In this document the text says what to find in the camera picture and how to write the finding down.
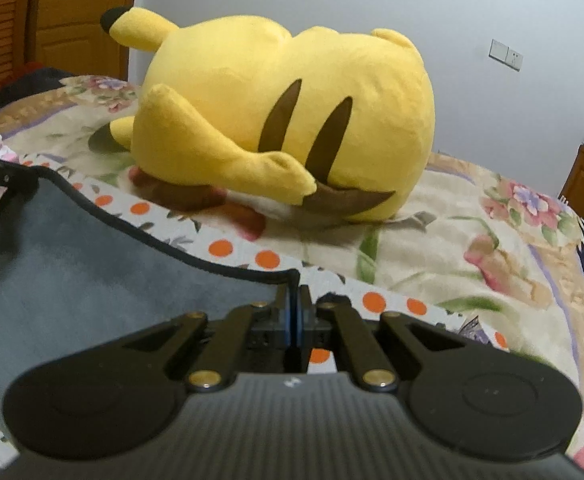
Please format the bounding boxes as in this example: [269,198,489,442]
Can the wooden wardrobe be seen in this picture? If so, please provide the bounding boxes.
[0,0,144,107]

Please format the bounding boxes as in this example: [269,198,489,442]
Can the yellow plush toy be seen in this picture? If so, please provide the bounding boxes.
[90,6,435,224]

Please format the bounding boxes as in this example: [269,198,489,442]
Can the white wall switch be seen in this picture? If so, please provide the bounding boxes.
[489,38,523,71]

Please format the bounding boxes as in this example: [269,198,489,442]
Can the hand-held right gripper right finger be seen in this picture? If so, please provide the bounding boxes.
[298,284,468,394]

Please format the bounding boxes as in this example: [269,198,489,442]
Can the white cloth with orange dots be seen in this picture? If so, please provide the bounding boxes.
[0,130,510,465]

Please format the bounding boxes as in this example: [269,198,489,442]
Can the brown plush toy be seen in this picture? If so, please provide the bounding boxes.
[128,166,268,233]

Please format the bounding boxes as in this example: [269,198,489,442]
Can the grey towel with black edging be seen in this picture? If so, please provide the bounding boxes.
[0,164,301,428]

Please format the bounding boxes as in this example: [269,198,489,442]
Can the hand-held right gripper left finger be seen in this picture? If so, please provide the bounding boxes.
[121,284,297,393]

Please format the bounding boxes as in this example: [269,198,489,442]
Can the floral blanket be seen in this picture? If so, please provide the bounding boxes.
[0,74,584,480]

